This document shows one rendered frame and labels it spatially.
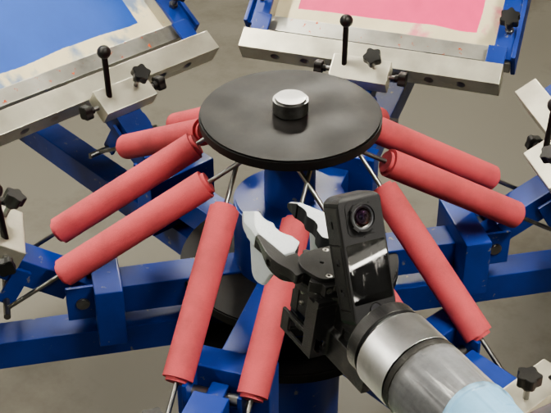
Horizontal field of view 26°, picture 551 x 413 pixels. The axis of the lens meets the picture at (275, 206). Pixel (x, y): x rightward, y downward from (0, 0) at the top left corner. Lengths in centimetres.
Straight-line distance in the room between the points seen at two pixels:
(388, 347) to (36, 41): 173
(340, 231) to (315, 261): 6
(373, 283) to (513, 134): 357
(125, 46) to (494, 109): 239
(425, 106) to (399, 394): 379
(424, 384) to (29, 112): 156
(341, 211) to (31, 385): 253
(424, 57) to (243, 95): 60
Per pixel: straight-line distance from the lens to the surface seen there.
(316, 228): 113
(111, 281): 209
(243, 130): 197
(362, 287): 103
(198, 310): 190
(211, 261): 191
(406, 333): 99
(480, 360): 196
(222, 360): 192
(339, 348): 107
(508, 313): 371
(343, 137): 195
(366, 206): 102
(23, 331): 220
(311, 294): 106
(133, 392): 341
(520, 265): 236
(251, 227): 111
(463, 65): 254
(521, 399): 185
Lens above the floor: 233
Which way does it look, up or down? 35 degrees down
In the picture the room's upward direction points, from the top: straight up
